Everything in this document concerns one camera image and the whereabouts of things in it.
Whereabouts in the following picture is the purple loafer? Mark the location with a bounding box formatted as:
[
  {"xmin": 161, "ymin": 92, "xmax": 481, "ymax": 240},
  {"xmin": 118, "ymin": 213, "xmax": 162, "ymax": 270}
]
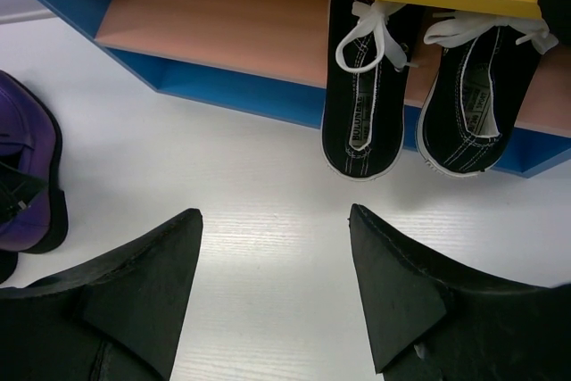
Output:
[{"xmin": 0, "ymin": 70, "xmax": 70, "ymax": 284}]

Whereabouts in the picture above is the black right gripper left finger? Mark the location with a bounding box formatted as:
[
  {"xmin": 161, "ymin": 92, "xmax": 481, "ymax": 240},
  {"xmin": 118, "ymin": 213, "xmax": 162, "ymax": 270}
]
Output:
[{"xmin": 1, "ymin": 209, "xmax": 203, "ymax": 380}]

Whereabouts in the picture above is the blue and yellow shoe shelf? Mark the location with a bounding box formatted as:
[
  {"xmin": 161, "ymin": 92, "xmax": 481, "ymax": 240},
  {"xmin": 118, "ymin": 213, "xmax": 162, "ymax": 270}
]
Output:
[{"xmin": 37, "ymin": 0, "xmax": 570, "ymax": 178}]

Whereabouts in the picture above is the black sneaker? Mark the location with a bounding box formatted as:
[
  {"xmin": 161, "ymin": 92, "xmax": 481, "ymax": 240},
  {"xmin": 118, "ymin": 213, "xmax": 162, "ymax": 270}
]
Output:
[
  {"xmin": 321, "ymin": 0, "xmax": 425, "ymax": 181},
  {"xmin": 416, "ymin": 11, "xmax": 559, "ymax": 178}
]

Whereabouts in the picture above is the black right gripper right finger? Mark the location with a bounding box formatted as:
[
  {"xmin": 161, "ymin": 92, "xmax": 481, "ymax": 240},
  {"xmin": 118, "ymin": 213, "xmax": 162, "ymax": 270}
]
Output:
[{"xmin": 349, "ymin": 204, "xmax": 570, "ymax": 380}]

